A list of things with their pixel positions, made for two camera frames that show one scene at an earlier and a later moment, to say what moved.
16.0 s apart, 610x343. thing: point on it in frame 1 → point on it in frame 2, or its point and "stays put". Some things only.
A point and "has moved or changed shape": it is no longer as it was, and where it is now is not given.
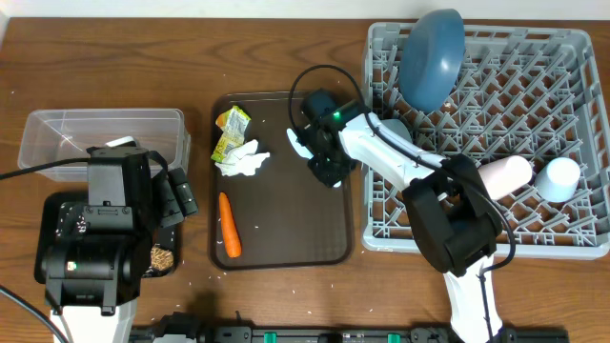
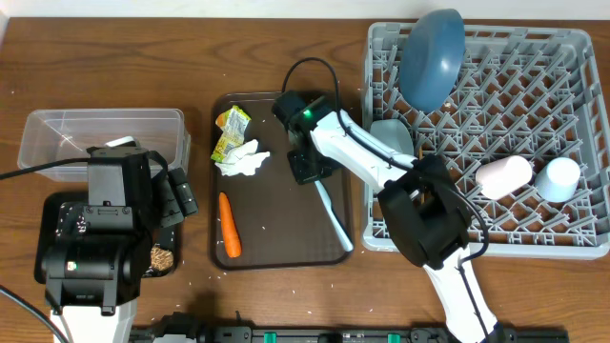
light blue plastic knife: [303, 151] has moved or changed shape
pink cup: [505, 175] stays put
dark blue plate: [432, 59] stays put
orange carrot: [231, 228] stays put
